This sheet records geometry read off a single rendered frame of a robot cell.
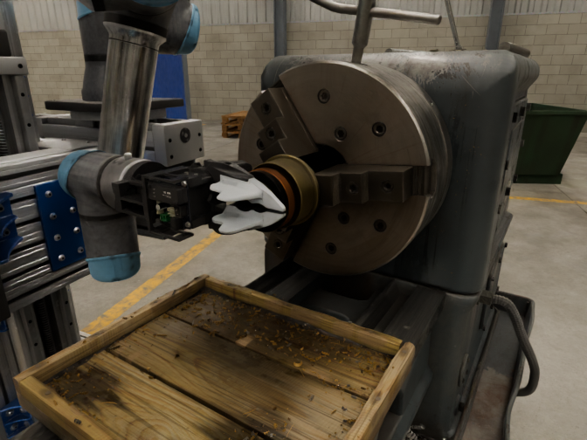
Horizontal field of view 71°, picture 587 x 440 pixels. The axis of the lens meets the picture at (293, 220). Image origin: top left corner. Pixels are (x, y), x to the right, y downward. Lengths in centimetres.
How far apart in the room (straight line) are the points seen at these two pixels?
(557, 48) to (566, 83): 76
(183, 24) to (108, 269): 64
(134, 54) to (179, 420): 53
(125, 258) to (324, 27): 1049
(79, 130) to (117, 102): 41
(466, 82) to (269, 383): 50
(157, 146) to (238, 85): 1075
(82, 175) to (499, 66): 60
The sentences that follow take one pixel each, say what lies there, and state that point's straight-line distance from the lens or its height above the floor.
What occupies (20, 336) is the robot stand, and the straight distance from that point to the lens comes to 113.
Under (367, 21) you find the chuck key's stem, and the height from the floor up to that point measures 129.
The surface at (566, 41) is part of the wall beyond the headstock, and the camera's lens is 1104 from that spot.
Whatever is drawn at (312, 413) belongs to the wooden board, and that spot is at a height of 89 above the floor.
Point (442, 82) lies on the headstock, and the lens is 69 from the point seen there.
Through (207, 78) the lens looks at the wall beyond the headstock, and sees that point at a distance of 1208.
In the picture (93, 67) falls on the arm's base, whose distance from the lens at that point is 108.
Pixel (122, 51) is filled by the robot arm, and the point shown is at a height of 125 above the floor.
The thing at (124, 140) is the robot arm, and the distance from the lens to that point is 74.
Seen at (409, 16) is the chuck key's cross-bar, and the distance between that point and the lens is 59.
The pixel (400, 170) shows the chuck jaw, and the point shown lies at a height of 111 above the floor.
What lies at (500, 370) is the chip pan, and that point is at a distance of 118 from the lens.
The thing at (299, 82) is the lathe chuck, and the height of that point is 121.
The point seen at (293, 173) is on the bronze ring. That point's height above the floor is 111.
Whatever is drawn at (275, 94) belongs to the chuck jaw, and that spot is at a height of 119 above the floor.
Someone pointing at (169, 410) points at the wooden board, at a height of 88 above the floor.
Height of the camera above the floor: 122
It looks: 20 degrees down
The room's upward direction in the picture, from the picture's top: straight up
